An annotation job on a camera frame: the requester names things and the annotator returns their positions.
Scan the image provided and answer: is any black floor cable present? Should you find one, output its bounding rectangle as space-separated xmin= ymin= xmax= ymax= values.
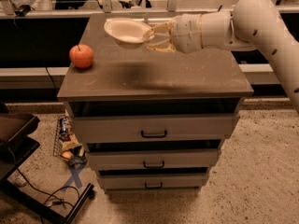
xmin=7 ymin=147 xmax=81 ymax=224

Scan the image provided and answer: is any red apple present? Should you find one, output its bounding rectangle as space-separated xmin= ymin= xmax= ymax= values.
xmin=69 ymin=44 xmax=93 ymax=69

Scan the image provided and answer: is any grey drawer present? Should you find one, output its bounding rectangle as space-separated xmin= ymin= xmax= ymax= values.
xmin=71 ymin=114 xmax=239 ymax=144
xmin=98 ymin=174 xmax=208 ymax=191
xmin=87 ymin=149 xmax=219 ymax=171

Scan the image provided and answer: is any top grey drawer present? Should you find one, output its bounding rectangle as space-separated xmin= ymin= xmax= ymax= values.
xmin=71 ymin=114 xmax=239 ymax=144

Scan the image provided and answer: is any wire basket with items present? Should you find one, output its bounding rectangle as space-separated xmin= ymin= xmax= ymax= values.
xmin=53 ymin=115 xmax=87 ymax=167

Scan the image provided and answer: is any black cart stand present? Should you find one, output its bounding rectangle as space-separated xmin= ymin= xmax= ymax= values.
xmin=0 ymin=104 xmax=94 ymax=224

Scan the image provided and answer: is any grey drawer cabinet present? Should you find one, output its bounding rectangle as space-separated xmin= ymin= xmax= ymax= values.
xmin=58 ymin=14 xmax=252 ymax=180

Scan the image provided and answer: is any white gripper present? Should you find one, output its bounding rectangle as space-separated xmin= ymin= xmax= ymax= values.
xmin=142 ymin=14 xmax=203 ymax=54

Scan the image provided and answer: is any black box on ledge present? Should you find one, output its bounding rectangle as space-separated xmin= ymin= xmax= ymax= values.
xmin=15 ymin=5 xmax=31 ymax=17

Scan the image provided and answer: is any white paper bowl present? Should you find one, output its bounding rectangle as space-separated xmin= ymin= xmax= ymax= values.
xmin=104 ymin=18 xmax=153 ymax=49

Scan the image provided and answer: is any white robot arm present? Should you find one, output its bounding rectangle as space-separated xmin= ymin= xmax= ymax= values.
xmin=142 ymin=0 xmax=299 ymax=112

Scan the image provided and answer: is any middle grey drawer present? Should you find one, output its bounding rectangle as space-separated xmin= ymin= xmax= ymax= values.
xmin=87 ymin=149 xmax=219 ymax=171

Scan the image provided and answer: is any bottom grey drawer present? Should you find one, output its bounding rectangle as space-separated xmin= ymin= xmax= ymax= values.
xmin=98 ymin=174 xmax=208 ymax=191

